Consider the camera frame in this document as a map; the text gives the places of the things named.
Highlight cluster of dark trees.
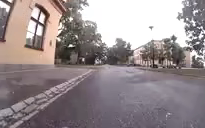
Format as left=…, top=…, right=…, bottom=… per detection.
left=104, top=37, right=134, bottom=66

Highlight large leafy tree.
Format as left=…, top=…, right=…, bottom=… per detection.
left=55, top=0, right=108, bottom=66

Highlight grey asphalt road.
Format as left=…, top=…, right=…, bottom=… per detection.
left=21, top=64, right=205, bottom=128

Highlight pale long building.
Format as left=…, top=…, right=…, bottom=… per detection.
left=128, top=39, right=192, bottom=69

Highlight parked vehicle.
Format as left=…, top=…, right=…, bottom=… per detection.
left=151, top=63, right=160, bottom=69

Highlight street lamp pole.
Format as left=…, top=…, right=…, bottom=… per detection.
left=148, top=25, right=155, bottom=69

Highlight row of small trees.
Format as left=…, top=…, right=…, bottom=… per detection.
left=140, top=34, right=187, bottom=69

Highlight grey asphalt pavement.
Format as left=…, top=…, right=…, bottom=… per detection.
left=0, top=65, right=92, bottom=114

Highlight cobblestone kerb strip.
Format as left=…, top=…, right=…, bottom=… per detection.
left=0, top=68, right=96, bottom=128

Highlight yellow plastered building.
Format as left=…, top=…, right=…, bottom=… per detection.
left=0, top=0, right=68, bottom=73

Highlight tall dark tree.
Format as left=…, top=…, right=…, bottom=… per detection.
left=176, top=0, right=205, bottom=70

